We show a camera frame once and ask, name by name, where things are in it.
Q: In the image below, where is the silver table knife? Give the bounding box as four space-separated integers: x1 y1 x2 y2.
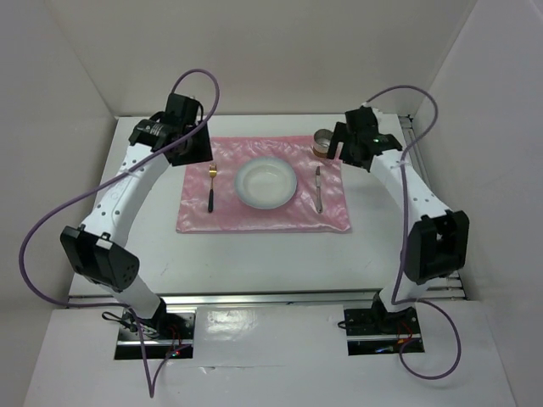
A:
315 166 323 214

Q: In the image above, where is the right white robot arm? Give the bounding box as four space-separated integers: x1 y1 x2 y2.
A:
327 106 469 332

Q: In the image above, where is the gold fork black handle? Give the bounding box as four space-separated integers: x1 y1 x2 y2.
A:
207 163 217 213

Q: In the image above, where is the white ceramic bowl plate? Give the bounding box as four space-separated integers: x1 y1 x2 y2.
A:
233 157 298 210

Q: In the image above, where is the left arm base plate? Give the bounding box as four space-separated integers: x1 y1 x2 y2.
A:
109 311 196 360

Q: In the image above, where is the metal cup with gold band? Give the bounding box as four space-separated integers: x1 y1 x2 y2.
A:
312 129 333 159

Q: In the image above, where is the aluminium rail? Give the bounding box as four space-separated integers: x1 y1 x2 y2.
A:
65 284 467 309
396 117 469 301

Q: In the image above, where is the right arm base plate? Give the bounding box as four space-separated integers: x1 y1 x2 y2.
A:
337 304 425 356

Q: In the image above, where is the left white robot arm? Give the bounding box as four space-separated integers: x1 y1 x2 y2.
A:
60 93 212 338

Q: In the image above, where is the aluminium right side rail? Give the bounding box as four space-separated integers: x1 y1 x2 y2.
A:
396 117 469 301

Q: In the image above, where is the aluminium front rail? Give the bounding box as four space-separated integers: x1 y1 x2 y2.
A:
65 284 467 309

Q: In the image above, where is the pink satin placemat cloth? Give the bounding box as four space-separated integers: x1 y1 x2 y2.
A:
176 136 351 234

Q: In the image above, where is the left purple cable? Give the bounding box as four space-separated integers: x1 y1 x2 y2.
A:
18 69 221 399

